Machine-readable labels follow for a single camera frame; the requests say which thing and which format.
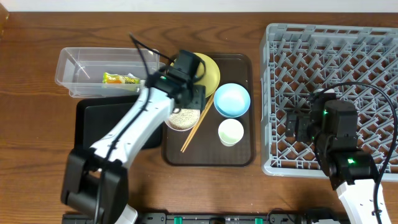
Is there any white bowl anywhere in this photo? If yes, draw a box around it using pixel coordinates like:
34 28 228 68
164 107 201 132

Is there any green orange snack wrapper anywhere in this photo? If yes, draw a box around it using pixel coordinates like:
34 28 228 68
103 72 141 84

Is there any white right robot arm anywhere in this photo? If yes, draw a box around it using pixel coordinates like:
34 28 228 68
285 92 391 223

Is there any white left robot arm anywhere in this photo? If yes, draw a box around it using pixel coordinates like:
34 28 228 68
60 50 205 223

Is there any grey dishwasher rack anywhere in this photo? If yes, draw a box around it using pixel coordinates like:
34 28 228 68
260 24 397 182

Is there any black waste tray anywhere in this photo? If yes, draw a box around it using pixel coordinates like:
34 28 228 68
74 94 164 153

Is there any clear plastic waste bin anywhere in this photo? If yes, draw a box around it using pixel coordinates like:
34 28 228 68
55 47 164 98

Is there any yellow plate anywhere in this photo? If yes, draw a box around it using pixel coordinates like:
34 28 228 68
157 53 220 98

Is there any wooden chopstick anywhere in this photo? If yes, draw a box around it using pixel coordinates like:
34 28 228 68
182 95 216 154
180 93 215 152

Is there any light blue bowl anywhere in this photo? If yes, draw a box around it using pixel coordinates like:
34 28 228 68
213 83 251 118

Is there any white cup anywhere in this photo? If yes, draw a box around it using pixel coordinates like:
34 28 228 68
218 119 244 147

